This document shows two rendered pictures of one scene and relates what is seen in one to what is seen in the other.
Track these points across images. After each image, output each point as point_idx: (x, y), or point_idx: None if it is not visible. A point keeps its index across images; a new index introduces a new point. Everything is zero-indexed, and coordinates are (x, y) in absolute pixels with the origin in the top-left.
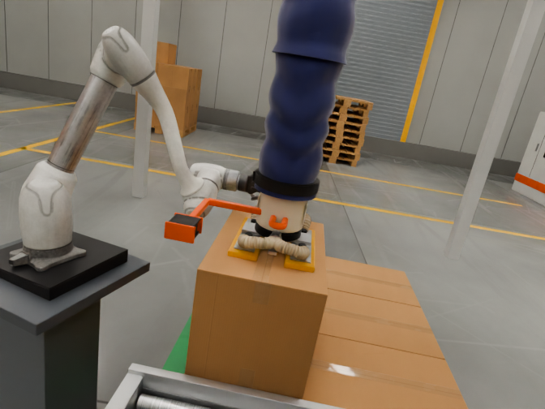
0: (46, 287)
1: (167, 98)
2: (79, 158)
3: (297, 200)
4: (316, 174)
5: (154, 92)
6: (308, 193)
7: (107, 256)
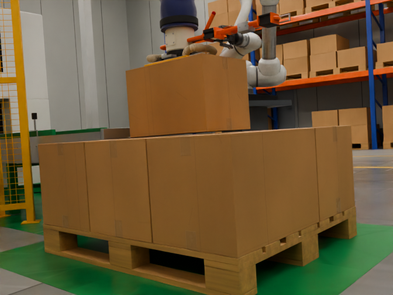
0: None
1: (244, 1)
2: (265, 50)
3: (162, 31)
4: (161, 13)
5: (240, 1)
6: (159, 26)
7: None
